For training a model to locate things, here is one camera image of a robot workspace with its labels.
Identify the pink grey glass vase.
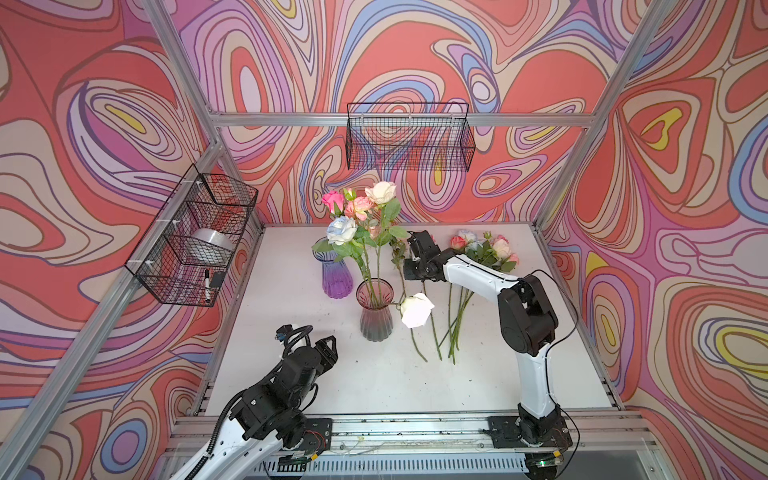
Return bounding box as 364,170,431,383
355,278,394,342

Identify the purple blue glass vase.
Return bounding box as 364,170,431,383
312,239,353,299

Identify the cream rose stem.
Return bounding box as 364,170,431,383
365,181,408,283

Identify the pink spray rose stem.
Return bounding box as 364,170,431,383
342,188,374,285

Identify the pale blue rose stem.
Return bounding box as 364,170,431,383
322,216,358,269

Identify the bright pink rose stem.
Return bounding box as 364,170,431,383
321,190,346,219

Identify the small pink bud rose stem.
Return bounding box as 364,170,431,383
389,238,433,363

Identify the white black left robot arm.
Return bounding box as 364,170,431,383
172,324,338,479

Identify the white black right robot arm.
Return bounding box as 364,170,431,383
404,231,565,447

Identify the pink white mixed rose stem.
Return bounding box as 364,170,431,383
440,229,522,365

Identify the white tape roll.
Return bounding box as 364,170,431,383
192,228,235,251

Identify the black wire basket back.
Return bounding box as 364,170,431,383
345,100,476,172

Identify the black wire basket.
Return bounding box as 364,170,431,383
125,165,259,307
345,100,476,172

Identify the black wire basket left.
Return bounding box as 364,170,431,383
125,165,259,307

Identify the aluminium frame post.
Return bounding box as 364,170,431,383
140,0,265,235

